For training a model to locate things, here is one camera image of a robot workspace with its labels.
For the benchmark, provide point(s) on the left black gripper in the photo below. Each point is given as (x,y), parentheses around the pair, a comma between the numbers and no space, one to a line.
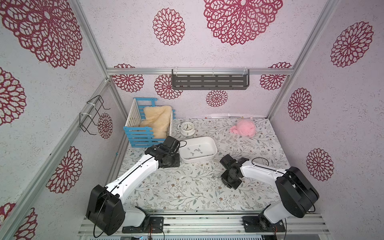
(176,162)

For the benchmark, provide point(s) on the white round alarm clock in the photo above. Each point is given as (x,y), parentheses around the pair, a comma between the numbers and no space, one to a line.
(187,129)

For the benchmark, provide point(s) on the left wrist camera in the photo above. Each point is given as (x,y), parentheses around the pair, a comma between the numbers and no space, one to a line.
(171,144)

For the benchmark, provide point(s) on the pink plush toy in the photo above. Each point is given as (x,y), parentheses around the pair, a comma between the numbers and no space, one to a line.
(245,128)

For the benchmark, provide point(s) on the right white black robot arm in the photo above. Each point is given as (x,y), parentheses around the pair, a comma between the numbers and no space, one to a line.
(297,195)

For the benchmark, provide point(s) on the cream fluffy cloth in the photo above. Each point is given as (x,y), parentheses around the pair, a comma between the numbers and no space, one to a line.
(159,119)

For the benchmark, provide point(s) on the white plastic storage box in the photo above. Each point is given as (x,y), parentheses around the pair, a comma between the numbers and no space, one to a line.
(202,149)

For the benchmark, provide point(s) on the blue white slatted crate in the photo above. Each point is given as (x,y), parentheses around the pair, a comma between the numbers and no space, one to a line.
(142,137)

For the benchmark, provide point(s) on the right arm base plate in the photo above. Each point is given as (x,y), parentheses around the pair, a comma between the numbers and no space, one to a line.
(253,224)

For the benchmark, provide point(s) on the grey wall shelf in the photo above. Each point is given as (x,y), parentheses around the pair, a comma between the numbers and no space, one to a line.
(211,82)

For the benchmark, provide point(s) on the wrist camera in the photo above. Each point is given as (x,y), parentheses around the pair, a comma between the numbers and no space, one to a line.
(171,144)
(228,162)

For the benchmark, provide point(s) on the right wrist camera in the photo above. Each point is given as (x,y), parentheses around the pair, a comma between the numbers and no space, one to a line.
(228,162)

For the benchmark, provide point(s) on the black wire wall rack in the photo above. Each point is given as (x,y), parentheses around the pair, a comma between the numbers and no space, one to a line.
(86,119)

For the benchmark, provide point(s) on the aluminium front rail frame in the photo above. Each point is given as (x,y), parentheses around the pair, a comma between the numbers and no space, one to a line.
(231,223)

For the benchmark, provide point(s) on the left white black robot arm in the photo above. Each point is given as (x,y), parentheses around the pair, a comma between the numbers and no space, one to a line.
(106,204)

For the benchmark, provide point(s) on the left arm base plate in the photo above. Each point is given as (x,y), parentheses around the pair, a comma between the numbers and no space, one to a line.
(152,225)

